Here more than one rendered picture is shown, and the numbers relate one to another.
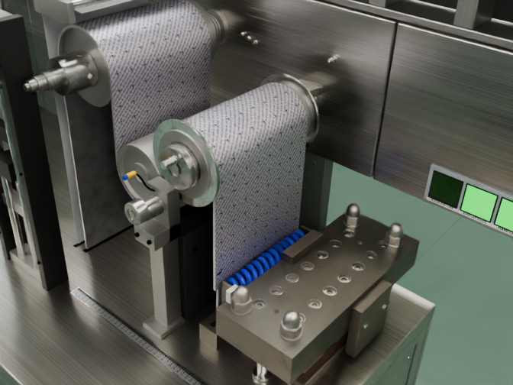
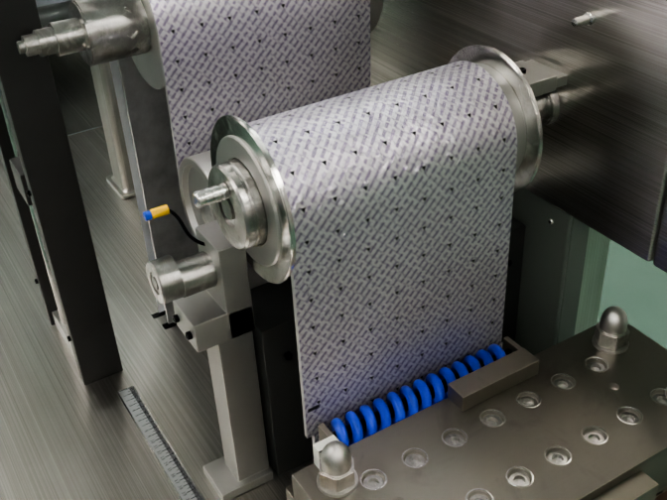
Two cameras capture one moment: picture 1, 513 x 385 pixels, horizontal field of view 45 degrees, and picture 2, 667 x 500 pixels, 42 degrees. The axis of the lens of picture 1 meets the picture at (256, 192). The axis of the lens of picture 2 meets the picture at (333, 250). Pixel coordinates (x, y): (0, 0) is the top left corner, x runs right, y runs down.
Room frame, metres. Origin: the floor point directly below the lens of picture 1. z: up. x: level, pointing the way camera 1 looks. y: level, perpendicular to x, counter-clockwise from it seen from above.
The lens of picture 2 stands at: (0.27, -0.17, 1.62)
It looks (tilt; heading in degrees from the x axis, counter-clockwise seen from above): 34 degrees down; 21
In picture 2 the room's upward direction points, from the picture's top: 3 degrees counter-clockwise
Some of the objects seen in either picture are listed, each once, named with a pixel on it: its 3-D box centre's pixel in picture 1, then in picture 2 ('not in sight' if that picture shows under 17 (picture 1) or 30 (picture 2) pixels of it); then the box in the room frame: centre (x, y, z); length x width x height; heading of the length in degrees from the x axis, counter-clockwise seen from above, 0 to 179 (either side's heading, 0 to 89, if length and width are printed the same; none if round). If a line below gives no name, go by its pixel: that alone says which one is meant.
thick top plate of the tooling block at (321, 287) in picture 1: (324, 284); (522, 458); (0.85, -0.13, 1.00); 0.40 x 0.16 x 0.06; 141
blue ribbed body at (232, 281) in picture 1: (269, 260); (425, 395); (0.88, -0.03, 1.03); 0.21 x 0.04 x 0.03; 141
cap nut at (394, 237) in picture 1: (395, 233); not in sight; (0.95, -0.27, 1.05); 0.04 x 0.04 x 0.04
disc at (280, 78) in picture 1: (285, 113); (487, 121); (1.04, -0.05, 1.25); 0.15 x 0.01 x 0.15; 51
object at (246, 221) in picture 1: (260, 218); (408, 315); (0.89, -0.01, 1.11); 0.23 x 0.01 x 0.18; 141
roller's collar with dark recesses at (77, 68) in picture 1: (72, 72); (109, 27); (0.98, 0.32, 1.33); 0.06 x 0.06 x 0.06; 51
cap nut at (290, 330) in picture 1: (291, 322); not in sight; (0.70, -0.06, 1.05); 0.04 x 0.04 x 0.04
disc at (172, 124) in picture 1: (185, 163); (250, 200); (0.84, 0.11, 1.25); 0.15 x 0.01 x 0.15; 51
